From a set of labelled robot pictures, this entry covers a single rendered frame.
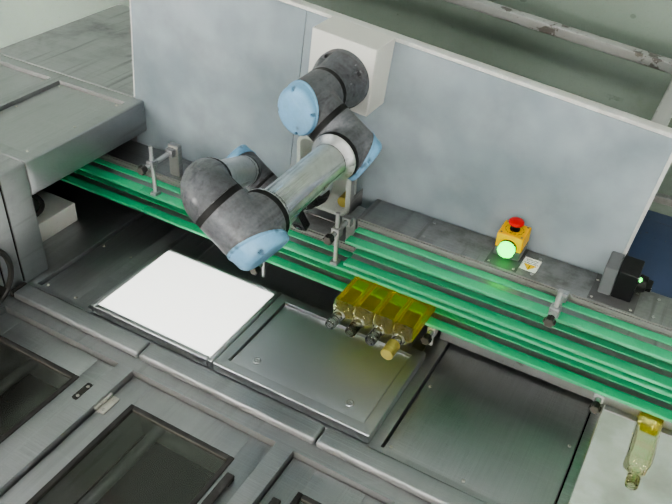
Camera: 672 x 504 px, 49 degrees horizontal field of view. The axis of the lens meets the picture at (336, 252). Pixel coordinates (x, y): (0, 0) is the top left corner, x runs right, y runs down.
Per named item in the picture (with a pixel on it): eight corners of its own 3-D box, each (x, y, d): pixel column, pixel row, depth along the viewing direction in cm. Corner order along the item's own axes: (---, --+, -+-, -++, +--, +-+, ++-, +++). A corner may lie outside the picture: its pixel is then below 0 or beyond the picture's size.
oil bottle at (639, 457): (637, 413, 190) (615, 487, 172) (644, 398, 187) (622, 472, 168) (660, 422, 188) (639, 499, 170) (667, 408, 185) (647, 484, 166)
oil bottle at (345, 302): (366, 277, 214) (329, 319, 198) (367, 261, 210) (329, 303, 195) (383, 283, 212) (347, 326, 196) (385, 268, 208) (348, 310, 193)
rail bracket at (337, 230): (342, 248, 212) (320, 271, 203) (345, 199, 202) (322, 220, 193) (351, 252, 211) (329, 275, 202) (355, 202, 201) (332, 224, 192)
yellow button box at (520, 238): (502, 239, 200) (492, 253, 194) (507, 216, 195) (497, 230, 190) (527, 248, 197) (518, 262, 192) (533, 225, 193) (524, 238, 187)
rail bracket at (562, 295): (554, 294, 185) (538, 324, 175) (561, 270, 181) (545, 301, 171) (570, 299, 183) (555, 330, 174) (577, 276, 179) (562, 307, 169)
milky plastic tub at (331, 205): (310, 188, 224) (295, 201, 218) (313, 120, 211) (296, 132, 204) (361, 205, 217) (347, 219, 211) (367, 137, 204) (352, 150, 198)
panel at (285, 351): (168, 253, 238) (91, 312, 213) (167, 245, 236) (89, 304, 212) (425, 360, 204) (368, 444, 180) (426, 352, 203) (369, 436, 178)
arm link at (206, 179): (147, 186, 141) (222, 168, 189) (187, 228, 141) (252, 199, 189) (187, 143, 138) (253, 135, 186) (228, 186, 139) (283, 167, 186)
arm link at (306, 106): (318, 57, 175) (286, 78, 166) (357, 99, 176) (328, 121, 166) (293, 89, 184) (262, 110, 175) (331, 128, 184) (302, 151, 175)
